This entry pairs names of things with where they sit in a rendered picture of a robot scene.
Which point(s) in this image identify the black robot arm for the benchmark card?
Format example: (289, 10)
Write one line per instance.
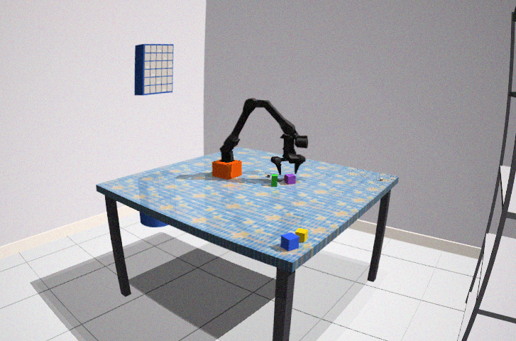
(288, 128)

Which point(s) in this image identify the blue cube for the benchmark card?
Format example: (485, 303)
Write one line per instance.
(289, 241)

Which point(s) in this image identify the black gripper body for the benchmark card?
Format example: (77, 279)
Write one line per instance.
(277, 160)

